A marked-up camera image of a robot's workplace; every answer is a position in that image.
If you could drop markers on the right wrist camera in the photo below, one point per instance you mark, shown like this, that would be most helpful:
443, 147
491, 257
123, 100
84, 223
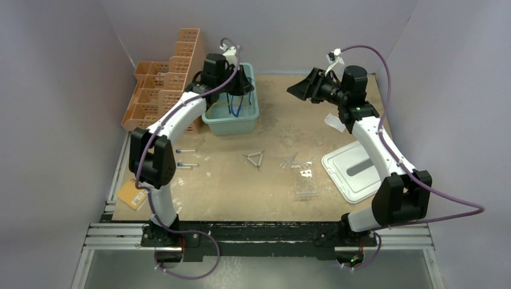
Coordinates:
334, 58

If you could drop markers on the orange plastic rack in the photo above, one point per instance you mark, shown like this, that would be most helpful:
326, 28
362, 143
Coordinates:
160, 83

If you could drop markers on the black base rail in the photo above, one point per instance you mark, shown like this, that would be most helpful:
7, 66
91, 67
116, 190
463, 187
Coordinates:
194, 240

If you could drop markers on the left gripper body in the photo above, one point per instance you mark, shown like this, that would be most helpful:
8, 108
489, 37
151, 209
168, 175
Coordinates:
235, 86

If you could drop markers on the orange spiral notebook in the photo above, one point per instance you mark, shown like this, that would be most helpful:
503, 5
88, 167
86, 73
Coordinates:
132, 196

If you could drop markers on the white tub lid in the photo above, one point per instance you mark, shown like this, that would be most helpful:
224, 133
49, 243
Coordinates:
352, 171

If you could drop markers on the clear glass funnel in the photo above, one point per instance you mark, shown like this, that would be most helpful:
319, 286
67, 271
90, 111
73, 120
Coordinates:
289, 161

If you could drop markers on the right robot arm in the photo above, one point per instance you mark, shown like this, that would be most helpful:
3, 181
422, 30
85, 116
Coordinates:
402, 196

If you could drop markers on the blue safety glasses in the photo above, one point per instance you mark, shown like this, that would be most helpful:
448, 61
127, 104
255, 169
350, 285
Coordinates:
236, 111

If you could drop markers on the white paper tag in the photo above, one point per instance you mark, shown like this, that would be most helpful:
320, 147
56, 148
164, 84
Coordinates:
334, 122

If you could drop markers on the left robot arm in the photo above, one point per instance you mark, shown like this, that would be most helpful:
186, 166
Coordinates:
152, 153

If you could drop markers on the upper blue-capped test tube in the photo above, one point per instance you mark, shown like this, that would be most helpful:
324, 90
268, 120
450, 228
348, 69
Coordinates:
180, 151

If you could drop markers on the clear well plate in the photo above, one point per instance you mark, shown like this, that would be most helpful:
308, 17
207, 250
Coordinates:
304, 182

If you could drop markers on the clay pipe triangle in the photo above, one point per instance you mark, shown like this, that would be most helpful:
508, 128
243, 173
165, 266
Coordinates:
255, 159

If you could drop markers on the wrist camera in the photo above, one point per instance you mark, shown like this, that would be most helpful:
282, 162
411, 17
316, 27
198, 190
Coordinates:
334, 58
231, 53

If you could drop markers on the teal plastic tub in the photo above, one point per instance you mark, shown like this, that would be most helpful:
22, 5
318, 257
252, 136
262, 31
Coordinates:
236, 107

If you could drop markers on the black ring stand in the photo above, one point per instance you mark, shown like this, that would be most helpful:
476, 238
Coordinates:
228, 103

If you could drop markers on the amber rubber tubing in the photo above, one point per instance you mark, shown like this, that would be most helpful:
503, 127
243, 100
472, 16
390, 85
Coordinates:
225, 103

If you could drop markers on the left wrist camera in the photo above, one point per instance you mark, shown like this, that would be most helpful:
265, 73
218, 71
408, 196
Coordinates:
231, 53

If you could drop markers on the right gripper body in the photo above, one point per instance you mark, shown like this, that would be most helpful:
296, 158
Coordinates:
327, 90

